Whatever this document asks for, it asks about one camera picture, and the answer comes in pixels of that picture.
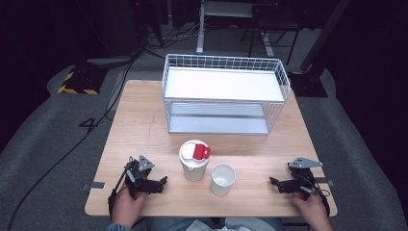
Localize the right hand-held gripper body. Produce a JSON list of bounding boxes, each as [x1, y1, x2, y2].
[[287, 156, 324, 197]]

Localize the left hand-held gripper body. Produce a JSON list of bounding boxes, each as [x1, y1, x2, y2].
[[123, 155, 156, 200]]

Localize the white cup with red lid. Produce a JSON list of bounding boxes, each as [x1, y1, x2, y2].
[[178, 139, 213, 183]]

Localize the white wire shelf rack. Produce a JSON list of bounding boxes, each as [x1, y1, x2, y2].
[[162, 53, 292, 137]]

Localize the person's right hand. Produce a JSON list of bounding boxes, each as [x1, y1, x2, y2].
[[291, 191, 329, 224]]

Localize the person's legs in jeans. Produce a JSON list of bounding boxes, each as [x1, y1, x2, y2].
[[145, 217, 287, 231]]

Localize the yellow black striped stand base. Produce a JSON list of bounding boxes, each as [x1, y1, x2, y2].
[[57, 66, 101, 96]]

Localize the black slanted pole with base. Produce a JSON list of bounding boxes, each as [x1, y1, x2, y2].
[[288, 0, 352, 98]]

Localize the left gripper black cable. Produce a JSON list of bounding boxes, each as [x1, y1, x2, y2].
[[107, 156, 134, 220]]

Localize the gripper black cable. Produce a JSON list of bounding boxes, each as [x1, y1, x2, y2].
[[299, 174, 331, 217], [107, 156, 134, 220]]

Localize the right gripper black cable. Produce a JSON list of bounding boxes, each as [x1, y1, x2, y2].
[[299, 174, 331, 217]]

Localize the long black floor cable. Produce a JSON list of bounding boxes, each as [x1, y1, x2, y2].
[[6, 59, 137, 231]]

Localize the bundle of floor cables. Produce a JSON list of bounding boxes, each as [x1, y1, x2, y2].
[[140, 20, 201, 61]]

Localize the white desk frame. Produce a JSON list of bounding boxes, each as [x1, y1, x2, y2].
[[195, 0, 275, 58]]

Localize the black metal chair frame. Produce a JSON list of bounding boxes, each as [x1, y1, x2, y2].
[[240, 2, 303, 66]]

